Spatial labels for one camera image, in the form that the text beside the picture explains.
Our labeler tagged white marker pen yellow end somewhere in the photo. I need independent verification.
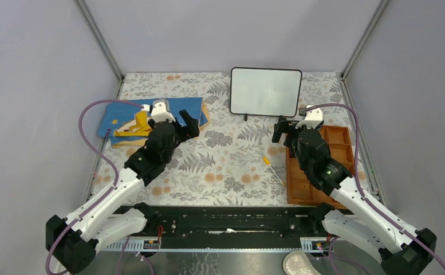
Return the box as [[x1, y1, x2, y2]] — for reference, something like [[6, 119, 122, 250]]
[[262, 156, 286, 186]]

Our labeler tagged small black-framed whiteboard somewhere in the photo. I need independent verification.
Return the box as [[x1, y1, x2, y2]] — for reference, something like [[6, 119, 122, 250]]
[[229, 67, 303, 117]]

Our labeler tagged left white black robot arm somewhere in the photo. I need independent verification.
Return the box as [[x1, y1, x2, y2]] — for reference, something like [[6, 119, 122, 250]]
[[45, 110, 199, 274]]

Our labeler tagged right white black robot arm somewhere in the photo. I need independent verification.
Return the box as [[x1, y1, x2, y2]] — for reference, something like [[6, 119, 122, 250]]
[[272, 116, 437, 274]]

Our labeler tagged orange wooden compartment tray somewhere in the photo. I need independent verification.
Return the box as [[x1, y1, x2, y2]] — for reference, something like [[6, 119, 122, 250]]
[[286, 125, 355, 210]]

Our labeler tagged blue cartoon print cloth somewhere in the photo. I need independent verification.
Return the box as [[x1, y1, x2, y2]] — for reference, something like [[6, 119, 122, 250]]
[[97, 97, 210, 147]]

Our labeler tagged grey speckled oval object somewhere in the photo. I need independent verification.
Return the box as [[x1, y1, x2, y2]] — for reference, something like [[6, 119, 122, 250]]
[[282, 250, 321, 275]]

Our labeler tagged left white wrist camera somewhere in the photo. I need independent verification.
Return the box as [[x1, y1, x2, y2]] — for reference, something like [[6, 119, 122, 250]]
[[141, 99, 176, 123]]

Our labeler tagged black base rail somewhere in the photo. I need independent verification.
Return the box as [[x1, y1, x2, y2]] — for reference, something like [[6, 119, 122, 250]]
[[112, 205, 344, 252]]

